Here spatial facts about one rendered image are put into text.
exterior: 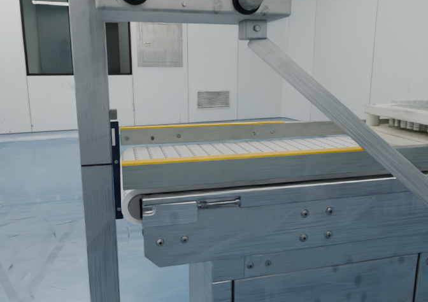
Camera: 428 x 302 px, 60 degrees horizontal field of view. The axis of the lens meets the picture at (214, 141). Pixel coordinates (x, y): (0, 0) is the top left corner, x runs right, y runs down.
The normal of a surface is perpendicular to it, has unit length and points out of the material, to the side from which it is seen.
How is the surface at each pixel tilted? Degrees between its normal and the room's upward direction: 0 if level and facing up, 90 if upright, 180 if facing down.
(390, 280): 90
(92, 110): 90
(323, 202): 90
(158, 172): 90
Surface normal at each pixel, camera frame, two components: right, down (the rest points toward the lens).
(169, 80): 0.38, 0.18
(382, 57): -0.92, 0.07
